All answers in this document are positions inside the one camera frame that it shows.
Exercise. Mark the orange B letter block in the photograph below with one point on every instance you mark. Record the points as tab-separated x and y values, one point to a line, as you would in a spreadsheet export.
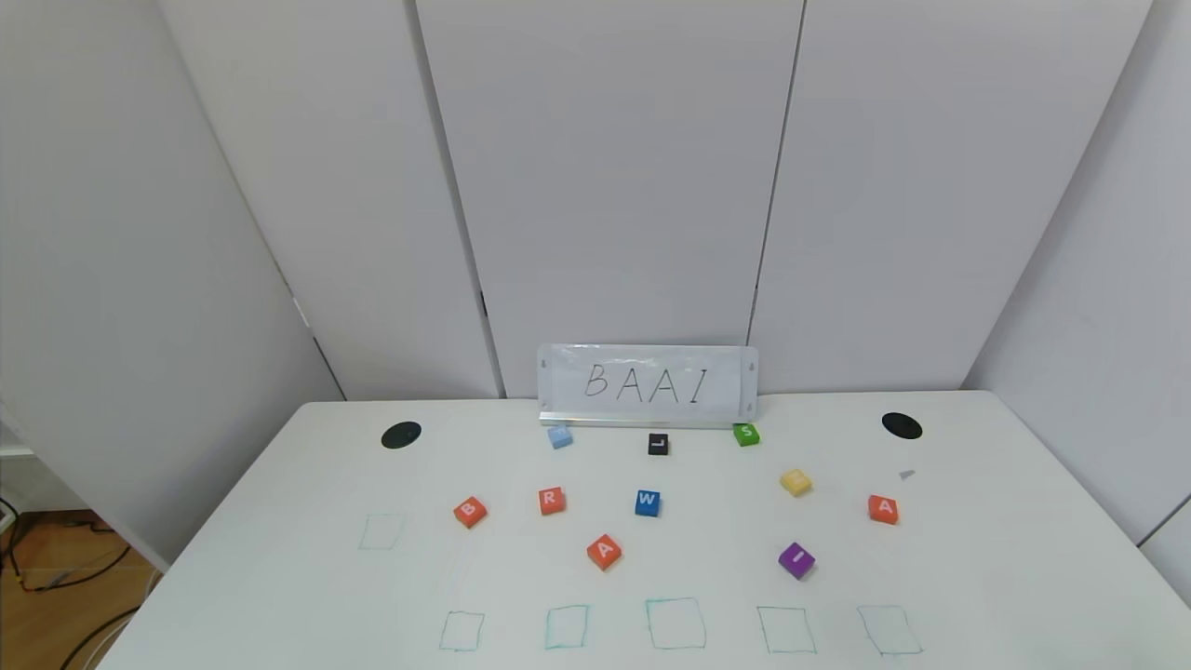
470	512

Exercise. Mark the orange A letter block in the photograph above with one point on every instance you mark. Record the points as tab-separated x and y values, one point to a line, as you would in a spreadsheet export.
605	552
884	509

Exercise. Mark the white BAAI sign board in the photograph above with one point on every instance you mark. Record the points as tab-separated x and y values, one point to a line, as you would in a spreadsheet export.
647	383

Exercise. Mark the light blue letter block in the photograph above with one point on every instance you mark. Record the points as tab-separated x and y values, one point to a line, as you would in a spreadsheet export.
560	436

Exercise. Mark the black L letter block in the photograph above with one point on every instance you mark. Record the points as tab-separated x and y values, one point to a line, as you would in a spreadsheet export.
658	444

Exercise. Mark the orange R letter block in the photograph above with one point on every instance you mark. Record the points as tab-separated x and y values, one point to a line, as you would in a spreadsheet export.
552	501

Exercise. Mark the blue W letter block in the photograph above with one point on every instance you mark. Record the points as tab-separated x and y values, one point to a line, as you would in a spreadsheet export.
648	502

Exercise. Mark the green S letter block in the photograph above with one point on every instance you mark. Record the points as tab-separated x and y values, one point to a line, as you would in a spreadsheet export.
746	434

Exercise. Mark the black round table grommet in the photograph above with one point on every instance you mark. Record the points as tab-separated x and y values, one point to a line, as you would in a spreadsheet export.
902	426
401	435

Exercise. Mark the yellow letter block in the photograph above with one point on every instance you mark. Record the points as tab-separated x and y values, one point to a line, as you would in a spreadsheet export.
796	482

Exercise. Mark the purple I letter block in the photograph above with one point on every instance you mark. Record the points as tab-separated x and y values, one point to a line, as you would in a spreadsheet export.
796	560

